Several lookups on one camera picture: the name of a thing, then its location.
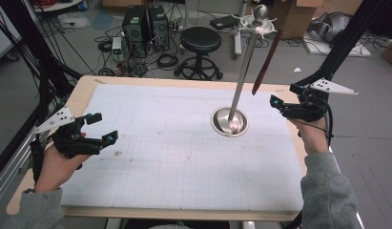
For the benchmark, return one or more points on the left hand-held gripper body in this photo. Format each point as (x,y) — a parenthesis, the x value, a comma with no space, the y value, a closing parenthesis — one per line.
(72,143)

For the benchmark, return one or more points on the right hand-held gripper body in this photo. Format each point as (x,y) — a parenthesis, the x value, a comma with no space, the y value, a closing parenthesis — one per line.
(305,109)

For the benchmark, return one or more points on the brown wooden spoon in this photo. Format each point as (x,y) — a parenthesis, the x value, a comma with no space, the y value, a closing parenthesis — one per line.
(266,63)

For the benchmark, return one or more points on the steel utensil stand with hooks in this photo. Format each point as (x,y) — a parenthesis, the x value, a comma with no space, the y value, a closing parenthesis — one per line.
(222,124)

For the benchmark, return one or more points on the person's right hand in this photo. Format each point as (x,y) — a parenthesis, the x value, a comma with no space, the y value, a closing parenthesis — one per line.
(314,136)

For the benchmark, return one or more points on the person's left hand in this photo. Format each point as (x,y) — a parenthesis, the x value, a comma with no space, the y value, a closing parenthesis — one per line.
(52,171)

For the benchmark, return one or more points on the white paper scrap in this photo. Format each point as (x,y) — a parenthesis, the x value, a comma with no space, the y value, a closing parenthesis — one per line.
(297,69)

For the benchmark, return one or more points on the white grid mat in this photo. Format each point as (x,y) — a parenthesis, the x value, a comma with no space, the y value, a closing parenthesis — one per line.
(152,143)

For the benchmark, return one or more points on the white power strip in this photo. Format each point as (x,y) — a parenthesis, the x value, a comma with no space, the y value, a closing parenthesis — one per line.
(237,44)

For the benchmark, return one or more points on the large cardboard box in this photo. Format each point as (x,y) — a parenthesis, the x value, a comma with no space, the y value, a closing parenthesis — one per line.
(298,19)

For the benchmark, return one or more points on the grey bag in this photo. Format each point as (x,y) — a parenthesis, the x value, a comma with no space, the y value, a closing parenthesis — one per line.
(330,27)

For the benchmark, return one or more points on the white flat board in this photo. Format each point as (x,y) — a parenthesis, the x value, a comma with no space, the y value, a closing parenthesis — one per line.
(359,51)

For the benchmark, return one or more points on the small grey power box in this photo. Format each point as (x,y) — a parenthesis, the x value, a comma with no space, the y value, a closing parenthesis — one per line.
(116,44)

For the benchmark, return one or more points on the black flat device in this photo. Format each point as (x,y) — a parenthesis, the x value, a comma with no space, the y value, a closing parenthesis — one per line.
(223,22)

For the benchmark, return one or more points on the black computer tower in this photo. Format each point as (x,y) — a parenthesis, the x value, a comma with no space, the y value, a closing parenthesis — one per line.
(158,28)
(134,30)

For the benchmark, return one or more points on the black round stool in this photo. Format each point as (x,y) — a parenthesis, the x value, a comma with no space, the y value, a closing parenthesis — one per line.
(200,39)

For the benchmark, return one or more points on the clear plastic bag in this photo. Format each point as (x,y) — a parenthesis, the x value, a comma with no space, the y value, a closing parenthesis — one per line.
(74,20)

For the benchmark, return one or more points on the small cardboard box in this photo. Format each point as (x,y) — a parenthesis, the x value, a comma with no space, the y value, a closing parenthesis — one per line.
(390,51)

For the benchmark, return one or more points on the white round table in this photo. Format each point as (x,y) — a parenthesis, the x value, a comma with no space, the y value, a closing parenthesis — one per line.
(57,5)

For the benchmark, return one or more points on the aluminium rail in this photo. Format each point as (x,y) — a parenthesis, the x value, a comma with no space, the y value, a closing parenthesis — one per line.
(9,178)
(359,222)

